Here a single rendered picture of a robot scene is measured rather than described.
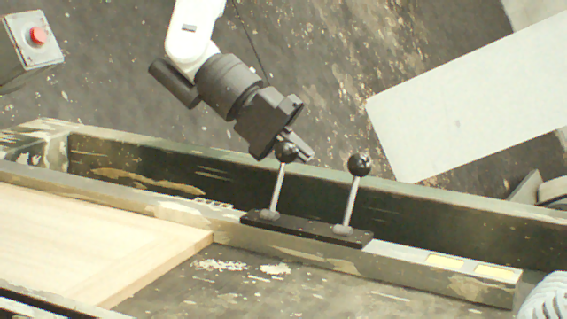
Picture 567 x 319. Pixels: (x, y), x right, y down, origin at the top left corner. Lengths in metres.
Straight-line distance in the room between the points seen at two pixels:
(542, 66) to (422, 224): 3.44
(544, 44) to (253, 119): 3.59
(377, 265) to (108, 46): 2.39
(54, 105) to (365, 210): 1.83
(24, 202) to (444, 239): 0.70
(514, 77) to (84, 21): 2.49
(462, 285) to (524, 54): 3.71
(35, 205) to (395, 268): 0.61
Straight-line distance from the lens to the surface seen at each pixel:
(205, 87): 1.33
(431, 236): 1.43
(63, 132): 1.75
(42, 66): 1.76
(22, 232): 1.34
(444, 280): 1.18
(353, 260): 1.22
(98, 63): 3.36
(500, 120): 4.91
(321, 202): 1.49
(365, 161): 1.24
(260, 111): 1.31
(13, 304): 0.99
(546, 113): 4.86
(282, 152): 1.28
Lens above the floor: 2.09
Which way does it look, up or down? 30 degrees down
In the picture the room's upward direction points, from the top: 67 degrees clockwise
